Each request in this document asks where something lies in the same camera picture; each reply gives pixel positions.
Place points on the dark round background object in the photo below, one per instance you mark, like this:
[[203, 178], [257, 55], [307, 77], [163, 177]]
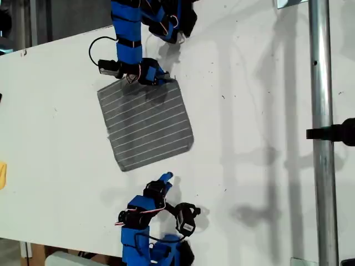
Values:
[[5, 22]]

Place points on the gripper camera stalk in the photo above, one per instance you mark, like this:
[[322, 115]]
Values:
[[120, 70], [172, 210]]

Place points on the brown wooden table leg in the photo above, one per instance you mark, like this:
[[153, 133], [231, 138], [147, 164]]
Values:
[[38, 255]]

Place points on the yellow object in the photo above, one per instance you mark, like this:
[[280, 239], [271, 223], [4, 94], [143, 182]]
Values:
[[2, 174]]

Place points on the black clamp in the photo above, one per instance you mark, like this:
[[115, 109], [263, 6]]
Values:
[[341, 133]]

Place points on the grey striped towel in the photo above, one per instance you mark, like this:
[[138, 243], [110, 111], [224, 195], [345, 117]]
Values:
[[147, 130]]

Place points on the metal bracket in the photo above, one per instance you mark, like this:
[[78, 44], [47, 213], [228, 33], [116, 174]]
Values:
[[283, 3]]

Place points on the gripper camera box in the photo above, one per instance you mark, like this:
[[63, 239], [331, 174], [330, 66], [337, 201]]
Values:
[[106, 66], [187, 225]]

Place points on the white box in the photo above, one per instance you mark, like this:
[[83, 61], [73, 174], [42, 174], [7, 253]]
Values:
[[63, 260]]

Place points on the steel post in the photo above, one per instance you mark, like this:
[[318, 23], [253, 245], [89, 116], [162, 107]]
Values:
[[323, 83]]

